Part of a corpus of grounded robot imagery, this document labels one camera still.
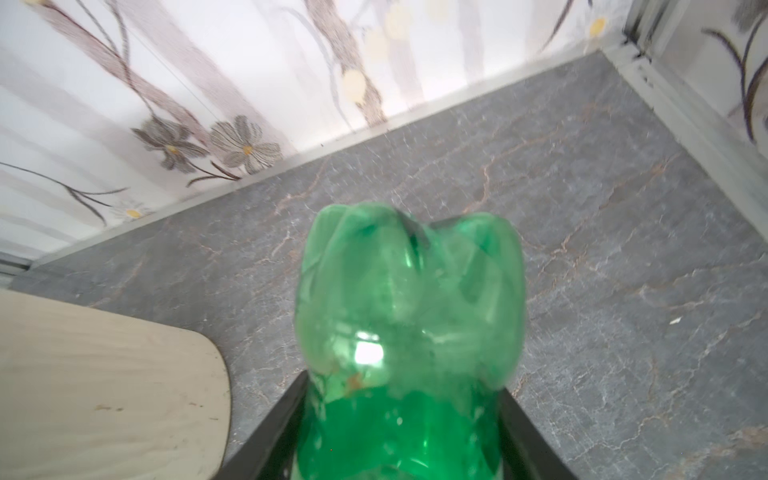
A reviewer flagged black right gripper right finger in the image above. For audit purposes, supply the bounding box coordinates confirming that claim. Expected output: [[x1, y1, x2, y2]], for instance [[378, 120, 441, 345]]
[[500, 389, 577, 480]]

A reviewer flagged green bottle yellow cap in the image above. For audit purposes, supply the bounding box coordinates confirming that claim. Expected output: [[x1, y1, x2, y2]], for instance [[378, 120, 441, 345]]
[[293, 203, 526, 479]]

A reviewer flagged cream plastic waste bin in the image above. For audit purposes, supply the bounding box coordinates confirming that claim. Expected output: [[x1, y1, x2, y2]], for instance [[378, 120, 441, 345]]
[[1, 290, 231, 479]]

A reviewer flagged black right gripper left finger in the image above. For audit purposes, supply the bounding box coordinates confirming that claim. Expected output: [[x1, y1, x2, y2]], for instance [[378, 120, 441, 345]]
[[213, 370, 309, 480]]

